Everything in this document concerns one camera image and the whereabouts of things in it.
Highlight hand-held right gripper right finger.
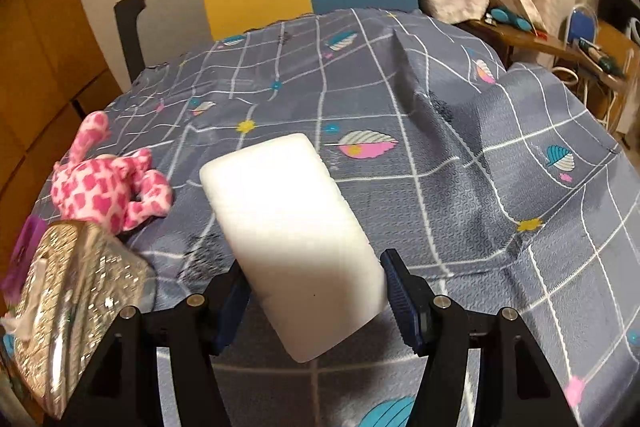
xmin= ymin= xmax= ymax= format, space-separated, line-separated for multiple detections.
xmin=379 ymin=249 xmax=576 ymax=427

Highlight wooden wardrobe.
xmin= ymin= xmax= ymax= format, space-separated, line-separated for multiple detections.
xmin=0 ymin=0 xmax=121 ymax=308

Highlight dark green hand tool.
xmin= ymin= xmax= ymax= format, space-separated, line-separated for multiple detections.
xmin=577 ymin=38 xmax=626 ymax=75

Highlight black monitor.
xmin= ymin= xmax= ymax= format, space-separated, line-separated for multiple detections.
xmin=597 ymin=0 xmax=633 ymax=25

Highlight white tissue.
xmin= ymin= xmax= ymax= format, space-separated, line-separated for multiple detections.
xmin=0 ymin=257 xmax=48 ymax=338

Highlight pink spotted plush toy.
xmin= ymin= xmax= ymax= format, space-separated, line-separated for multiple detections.
xmin=50 ymin=111 xmax=173 ymax=235

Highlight wooden side table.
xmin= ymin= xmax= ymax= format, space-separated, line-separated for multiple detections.
xmin=457 ymin=17 xmax=628 ymax=82

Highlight white foam block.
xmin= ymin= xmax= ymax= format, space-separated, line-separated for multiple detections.
xmin=199 ymin=133 xmax=390 ymax=364

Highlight purple cardboard box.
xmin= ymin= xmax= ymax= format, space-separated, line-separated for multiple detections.
xmin=0 ymin=214 xmax=46 ymax=293

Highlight blue headphones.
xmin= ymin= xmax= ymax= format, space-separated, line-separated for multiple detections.
xmin=487 ymin=7 xmax=535 ymax=32

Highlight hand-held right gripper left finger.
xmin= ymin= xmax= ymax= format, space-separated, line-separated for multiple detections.
xmin=60 ymin=264 xmax=251 ymax=427

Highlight ornate gold tissue box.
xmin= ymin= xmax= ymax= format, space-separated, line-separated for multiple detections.
xmin=10 ymin=221 xmax=158 ymax=418

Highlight blue folding chair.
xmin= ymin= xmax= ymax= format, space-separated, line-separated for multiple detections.
xmin=566 ymin=4 xmax=601 ymax=48

